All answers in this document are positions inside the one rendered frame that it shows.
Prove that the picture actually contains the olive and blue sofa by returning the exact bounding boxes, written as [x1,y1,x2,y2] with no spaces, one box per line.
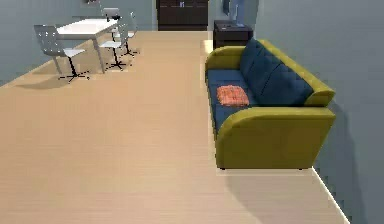
[204,38,337,171]

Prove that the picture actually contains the dark brown cabinet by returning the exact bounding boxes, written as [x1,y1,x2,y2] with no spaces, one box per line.
[155,0,210,32]

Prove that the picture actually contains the grey swivel chair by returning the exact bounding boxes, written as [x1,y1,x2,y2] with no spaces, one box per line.
[116,11,141,57]
[101,7,121,20]
[33,24,91,83]
[99,19,131,71]

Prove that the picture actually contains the orange checked cushion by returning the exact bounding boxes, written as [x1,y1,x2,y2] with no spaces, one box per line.
[216,85,250,108]

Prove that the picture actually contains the dark brown side table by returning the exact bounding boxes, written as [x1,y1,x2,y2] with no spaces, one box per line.
[212,19,254,50]

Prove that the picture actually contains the white dining table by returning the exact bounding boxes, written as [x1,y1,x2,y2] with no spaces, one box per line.
[56,18,120,75]

